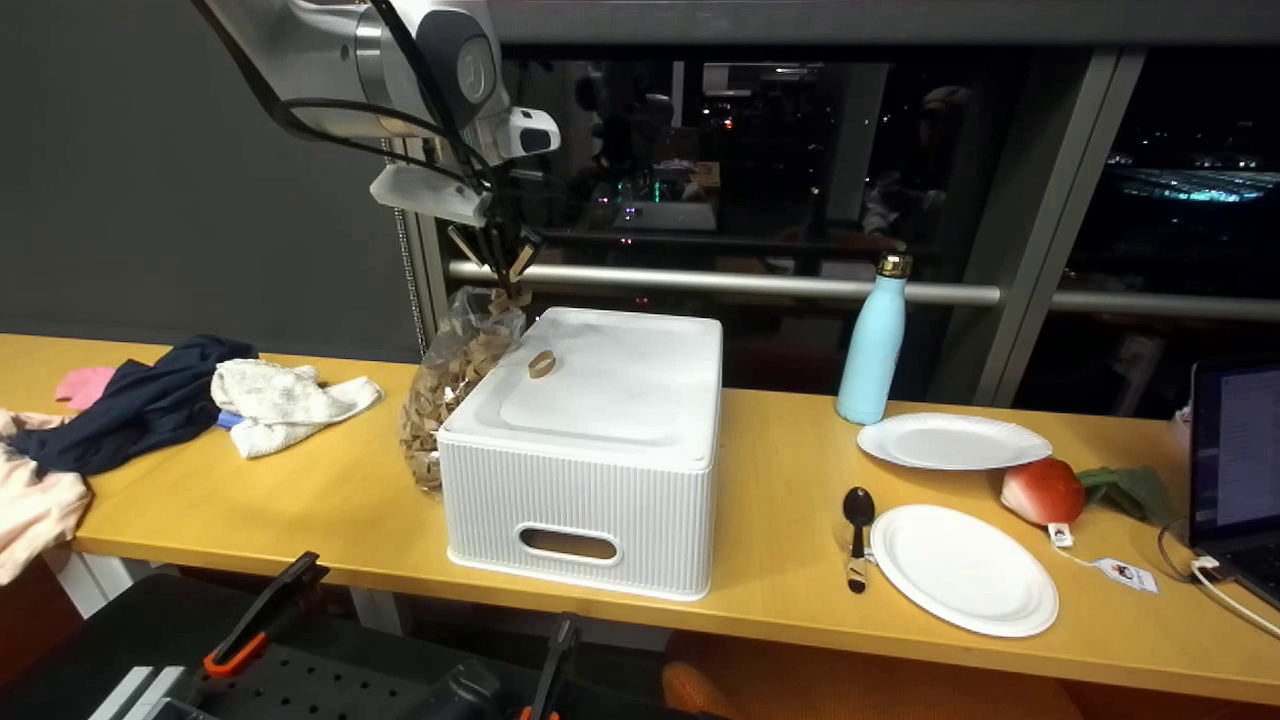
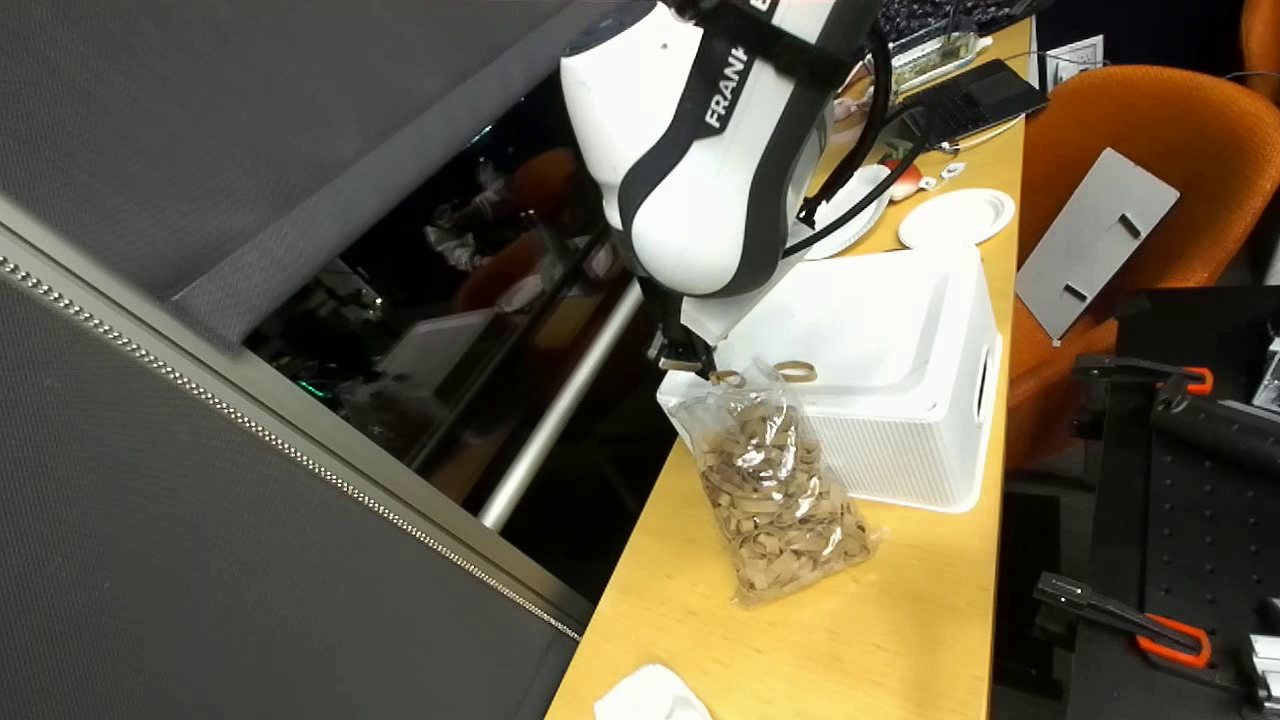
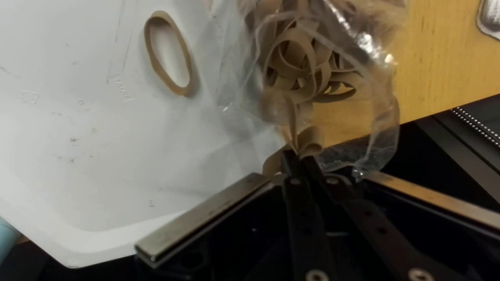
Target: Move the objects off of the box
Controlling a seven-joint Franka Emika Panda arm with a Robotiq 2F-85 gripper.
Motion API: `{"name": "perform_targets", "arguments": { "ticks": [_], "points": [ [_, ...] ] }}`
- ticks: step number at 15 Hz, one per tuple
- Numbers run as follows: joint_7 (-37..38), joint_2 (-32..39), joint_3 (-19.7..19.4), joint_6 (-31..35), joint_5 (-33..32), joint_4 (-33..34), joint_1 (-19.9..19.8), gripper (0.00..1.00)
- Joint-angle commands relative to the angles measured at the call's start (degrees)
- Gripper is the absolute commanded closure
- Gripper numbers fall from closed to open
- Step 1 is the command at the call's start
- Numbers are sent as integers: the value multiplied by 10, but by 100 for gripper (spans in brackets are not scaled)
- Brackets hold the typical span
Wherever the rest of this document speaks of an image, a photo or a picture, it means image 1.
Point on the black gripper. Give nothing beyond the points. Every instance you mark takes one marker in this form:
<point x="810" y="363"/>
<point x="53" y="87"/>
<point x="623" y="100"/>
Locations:
<point x="490" y="230"/>

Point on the white plastic storage box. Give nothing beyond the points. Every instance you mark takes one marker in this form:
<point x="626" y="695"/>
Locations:
<point x="584" y="452"/>

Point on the clear bag of rubber bands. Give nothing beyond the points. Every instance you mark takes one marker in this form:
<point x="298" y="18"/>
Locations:
<point x="434" y="413"/>

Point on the silver metal handrail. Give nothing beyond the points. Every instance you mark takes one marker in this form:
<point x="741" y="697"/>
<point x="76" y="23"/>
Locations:
<point x="745" y="285"/>

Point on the white crumpled cloth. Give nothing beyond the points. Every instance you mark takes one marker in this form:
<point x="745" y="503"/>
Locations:
<point x="285" y="401"/>

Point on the light blue water bottle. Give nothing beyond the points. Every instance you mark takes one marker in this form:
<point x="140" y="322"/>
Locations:
<point x="872" y="346"/>

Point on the navy blue cloth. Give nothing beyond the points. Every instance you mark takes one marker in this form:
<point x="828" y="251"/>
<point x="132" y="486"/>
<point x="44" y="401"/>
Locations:
<point x="132" y="404"/>

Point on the small pink cloth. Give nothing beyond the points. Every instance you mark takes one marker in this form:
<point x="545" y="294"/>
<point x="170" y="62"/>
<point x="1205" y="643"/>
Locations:
<point x="82" y="384"/>

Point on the black plastic spoon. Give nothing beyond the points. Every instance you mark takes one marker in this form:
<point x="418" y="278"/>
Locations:
<point x="859" y="508"/>

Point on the black perforated board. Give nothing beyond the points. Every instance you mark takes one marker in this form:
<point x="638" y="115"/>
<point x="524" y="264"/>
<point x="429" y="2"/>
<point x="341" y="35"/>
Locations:
<point x="332" y="681"/>

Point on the orange chair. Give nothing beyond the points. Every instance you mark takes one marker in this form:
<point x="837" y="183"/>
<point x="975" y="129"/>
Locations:
<point x="693" y="695"/>

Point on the white paper plate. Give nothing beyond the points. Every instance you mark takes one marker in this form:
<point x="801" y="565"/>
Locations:
<point x="967" y="565"/>
<point x="952" y="441"/>

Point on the pink and white garment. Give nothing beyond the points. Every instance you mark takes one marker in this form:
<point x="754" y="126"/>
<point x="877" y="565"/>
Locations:
<point x="33" y="503"/>

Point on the red wedge toy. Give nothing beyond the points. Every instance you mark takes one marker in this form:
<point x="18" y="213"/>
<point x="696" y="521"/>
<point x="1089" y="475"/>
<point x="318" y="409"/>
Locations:
<point x="1042" y="492"/>

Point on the green cloth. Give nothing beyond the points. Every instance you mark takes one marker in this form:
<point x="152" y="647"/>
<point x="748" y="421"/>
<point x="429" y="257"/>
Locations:
<point x="1127" y="488"/>

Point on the small white adapter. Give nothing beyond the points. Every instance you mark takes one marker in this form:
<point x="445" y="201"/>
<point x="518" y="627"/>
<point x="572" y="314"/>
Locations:
<point x="1127" y="576"/>

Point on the black laptop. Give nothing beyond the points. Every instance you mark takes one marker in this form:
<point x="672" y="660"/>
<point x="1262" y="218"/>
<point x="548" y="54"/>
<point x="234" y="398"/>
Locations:
<point x="1241" y="452"/>

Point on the grey wrist camera bar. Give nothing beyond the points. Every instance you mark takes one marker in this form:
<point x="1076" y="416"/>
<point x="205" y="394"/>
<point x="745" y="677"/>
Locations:
<point x="425" y="192"/>

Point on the wide grey window post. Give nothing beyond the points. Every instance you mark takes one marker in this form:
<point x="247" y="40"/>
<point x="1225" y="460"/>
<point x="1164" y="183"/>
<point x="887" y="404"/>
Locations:
<point x="1063" y="227"/>

